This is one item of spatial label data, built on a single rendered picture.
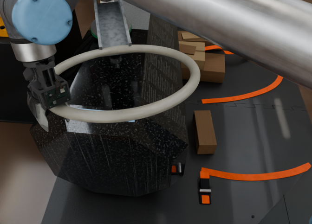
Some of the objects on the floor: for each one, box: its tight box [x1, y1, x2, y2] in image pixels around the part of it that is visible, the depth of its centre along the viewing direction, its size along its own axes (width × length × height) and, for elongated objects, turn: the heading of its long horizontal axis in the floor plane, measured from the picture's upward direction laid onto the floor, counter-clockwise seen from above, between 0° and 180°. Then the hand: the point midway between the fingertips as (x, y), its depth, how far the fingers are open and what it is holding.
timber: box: [192, 110, 217, 154], centre depth 194 cm, size 30×12×12 cm, turn 2°
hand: (55, 121), depth 75 cm, fingers closed on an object, 5 cm apart
